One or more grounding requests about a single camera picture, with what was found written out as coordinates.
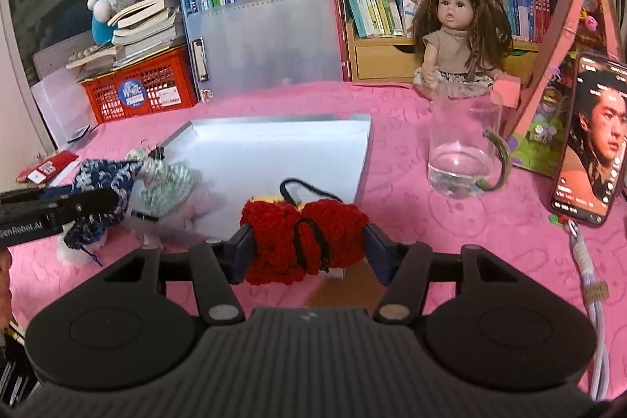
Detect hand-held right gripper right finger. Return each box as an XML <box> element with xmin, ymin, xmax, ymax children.
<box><xmin>362</xmin><ymin>222</ymin><xmax>528</xmax><ymax>327</ymax></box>

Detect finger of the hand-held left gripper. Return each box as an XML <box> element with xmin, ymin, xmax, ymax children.
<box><xmin>49</xmin><ymin>187</ymin><xmax>121</xmax><ymax>229</ymax></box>

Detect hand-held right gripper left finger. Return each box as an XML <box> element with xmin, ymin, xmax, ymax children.
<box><xmin>100</xmin><ymin>224</ymin><xmax>256</xmax><ymax>327</ymax></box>

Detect blue floral pouch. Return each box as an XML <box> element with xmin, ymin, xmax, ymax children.
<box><xmin>63</xmin><ymin>158</ymin><xmax>143</xmax><ymax>264</ymax></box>

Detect red yellow crochet toy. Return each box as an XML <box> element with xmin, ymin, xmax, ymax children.
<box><xmin>239</xmin><ymin>178</ymin><xmax>388</xmax><ymax>307</ymax></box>

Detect green checked doll dress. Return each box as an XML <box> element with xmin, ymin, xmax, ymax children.
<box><xmin>125</xmin><ymin>148</ymin><xmax>197</xmax><ymax>220</ymax></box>

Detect white cardboard tray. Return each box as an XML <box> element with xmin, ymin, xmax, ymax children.
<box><xmin>159</xmin><ymin>113</ymin><xmax>374</xmax><ymax>247</ymax></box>

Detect white fluffy plush toy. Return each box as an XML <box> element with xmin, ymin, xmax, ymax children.
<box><xmin>56</xmin><ymin>234</ymin><xmax>106</xmax><ymax>264</ymax></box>

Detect black binder clip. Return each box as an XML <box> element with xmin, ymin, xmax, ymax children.
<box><xmin>140</xmin><ymin>141</ymin><xmax>167</xmax><ymax>164</ymax></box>

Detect clear glass cup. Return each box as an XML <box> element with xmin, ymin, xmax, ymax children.
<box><xmin>427</xmin><ymin>82</ymin><xmax>513</xmax><ymax>201</ymax></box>

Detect red plastic crate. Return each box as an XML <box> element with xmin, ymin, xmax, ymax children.
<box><xmin>78</xmin><ymin>45</ymin><xmax>199</xmax><ymax>125</ymax></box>

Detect pile of booklets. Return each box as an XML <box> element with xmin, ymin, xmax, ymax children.
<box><xmin>0</xmin><ymin>315</ymin><xmax>40</xmax><ymax>404</ymax></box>

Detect blue and white plush toy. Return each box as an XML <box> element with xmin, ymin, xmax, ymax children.
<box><xmin>87</xmin><ymin>0</ymin><xmax>140</xmax><ymax>45</ymax></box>

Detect stack of books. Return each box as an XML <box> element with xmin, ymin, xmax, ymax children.
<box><xmin>66</xmin><ymin>0</ymin><xmax>194</xmax><ymax>69</ymax></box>

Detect wooden drawer box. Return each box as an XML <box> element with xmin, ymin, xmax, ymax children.
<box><xmin>345</xmin><ymin>19</ymin><xmax>542</xmax><ymax>83</ymax></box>

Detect pink foam cube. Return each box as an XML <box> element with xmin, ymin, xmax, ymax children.
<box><xmin>492</xmin><ymin>74</ymin><xmax>522</xmax><ymax>109</ymax></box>

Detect translucent clipboard folder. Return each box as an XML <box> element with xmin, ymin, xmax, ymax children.
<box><xmin>182</xmin><ymin>0</ymin><xmax>346</xmax><ymax>103</ymax></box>

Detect brown haired doll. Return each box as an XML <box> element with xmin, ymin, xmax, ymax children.
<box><xmin>410</xmin><ymin>0</ymin><xmax>515</xmax><ymax>100</ymax></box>

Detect smartphone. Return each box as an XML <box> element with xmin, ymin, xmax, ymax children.
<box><xmin>549</xmin><ymin>52</ymin><xmax>627</xmax><ymax>229</ymax></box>

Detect pink triangular book stand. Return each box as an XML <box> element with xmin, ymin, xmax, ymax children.
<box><xmin>504</xmin><ymin>0</ymin><xmax>627</xmax><ymax>178</ymax></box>

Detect wooden bead string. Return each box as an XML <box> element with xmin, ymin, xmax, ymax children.
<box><xmin>66</xmin><ymin>43</ymin><xmax>118</xmax><ymax>69</ymax></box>

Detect white charging cable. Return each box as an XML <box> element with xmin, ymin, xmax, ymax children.
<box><xmin>561</xmin><ymin>215</ymin><xmax>613</xmax><ymax>402</ymax></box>

